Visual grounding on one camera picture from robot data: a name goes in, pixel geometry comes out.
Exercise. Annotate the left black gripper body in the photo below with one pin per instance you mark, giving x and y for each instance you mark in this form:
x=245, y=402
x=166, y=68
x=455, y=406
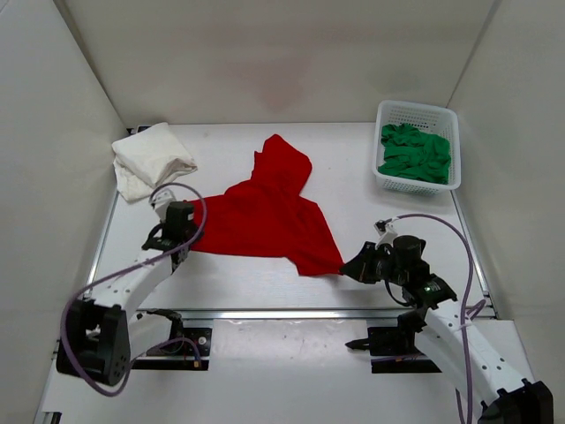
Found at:
x=191, y=232

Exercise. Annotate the red t shirt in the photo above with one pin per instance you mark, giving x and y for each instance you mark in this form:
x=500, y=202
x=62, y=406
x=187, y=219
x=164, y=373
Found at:
x=266, y=216

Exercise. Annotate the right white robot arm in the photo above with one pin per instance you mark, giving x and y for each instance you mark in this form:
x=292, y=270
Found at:
x=437, y=327

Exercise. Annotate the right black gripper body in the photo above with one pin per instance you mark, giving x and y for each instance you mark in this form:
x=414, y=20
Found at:
x=394, y=274

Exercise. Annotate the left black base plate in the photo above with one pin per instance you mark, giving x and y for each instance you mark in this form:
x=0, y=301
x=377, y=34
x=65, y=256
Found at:
x=181, y=356

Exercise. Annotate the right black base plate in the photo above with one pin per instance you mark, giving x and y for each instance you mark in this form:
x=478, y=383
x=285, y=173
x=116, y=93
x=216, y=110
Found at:
x=392, y=352

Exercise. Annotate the green t shirt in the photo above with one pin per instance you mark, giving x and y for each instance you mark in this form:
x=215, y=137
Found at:
x=412, y=154

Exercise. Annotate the white plastic basket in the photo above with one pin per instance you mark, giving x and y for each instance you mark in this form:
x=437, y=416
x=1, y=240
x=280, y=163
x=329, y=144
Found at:
x=428, y=119

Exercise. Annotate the aluminium rail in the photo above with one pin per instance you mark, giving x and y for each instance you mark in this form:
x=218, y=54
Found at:
x=290, y=314

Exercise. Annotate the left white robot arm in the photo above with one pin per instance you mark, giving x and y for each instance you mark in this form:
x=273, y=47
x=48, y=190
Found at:
x=104, y=334

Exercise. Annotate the white t shirt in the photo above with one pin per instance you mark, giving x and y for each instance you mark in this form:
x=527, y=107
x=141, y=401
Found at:
x=148, y=159

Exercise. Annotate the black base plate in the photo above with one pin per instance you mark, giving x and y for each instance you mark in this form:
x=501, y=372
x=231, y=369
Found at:
x=392, y=352
x=181, y=356

